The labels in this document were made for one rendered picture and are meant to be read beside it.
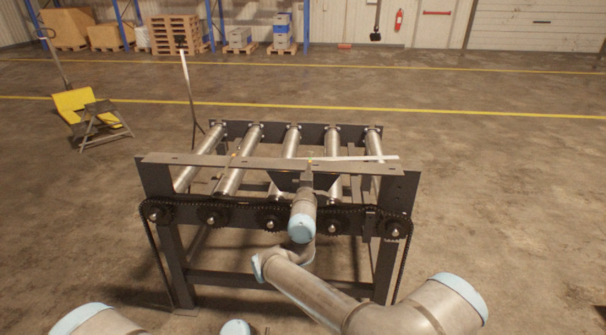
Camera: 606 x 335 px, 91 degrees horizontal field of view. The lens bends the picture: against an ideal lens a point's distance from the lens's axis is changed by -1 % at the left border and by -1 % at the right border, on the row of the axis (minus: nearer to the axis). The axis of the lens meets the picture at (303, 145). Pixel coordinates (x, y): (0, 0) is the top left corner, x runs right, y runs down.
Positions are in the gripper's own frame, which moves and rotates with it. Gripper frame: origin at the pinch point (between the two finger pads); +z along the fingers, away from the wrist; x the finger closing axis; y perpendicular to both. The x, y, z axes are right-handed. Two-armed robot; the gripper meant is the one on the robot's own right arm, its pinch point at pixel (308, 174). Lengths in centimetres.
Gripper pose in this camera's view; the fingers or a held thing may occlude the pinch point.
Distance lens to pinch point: 127.7
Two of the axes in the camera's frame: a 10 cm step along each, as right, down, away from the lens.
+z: 0.9, -4.8, 8.7
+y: -10.0, -0.4, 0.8
